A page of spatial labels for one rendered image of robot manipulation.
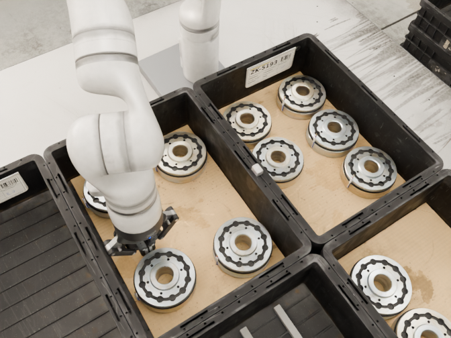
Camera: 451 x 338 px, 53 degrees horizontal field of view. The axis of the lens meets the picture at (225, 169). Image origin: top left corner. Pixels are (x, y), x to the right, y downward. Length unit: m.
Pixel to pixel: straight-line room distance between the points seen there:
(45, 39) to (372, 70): 1.67
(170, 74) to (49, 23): 1.44
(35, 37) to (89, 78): 2.00
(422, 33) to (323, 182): 1.05
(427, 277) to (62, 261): 0.64
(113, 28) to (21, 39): 2.01
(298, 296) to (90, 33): 0.54
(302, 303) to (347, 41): 0.82
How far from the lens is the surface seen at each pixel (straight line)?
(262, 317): 0.79
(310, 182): 0.91
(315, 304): 0.81
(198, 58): 1.11
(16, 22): 2.63
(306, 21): 1.42
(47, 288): 0.84
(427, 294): 0.88
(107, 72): 0.51
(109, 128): 0.50
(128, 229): 0.65
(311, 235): 0.74
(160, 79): 1.19
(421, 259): 0.90
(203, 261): 0.81
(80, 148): 0.50
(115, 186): 0.56
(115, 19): 0.53
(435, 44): 1.83
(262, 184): 0.77
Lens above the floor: 1.59
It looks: 58 degrees down
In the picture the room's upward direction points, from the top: 4 degrees clockwise
